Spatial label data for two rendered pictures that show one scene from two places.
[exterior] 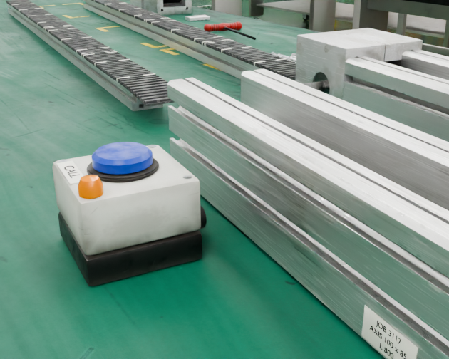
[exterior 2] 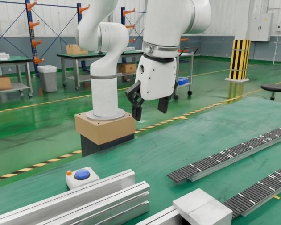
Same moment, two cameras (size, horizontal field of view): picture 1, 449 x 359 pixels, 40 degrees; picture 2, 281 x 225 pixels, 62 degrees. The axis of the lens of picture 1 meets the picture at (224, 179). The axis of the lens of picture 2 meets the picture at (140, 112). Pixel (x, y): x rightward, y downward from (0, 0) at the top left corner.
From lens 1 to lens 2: 0.78 m
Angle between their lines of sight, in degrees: 76
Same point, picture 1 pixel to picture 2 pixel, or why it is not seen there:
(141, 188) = (70, 179)
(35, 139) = (150, 164)
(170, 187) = (71, 183)
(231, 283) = not seen: hidden behind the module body
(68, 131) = (159, 168)
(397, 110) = not seen: outside the picture
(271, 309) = not seen: hidden behind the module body
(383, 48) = (186, 214)
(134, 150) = (80, 173)
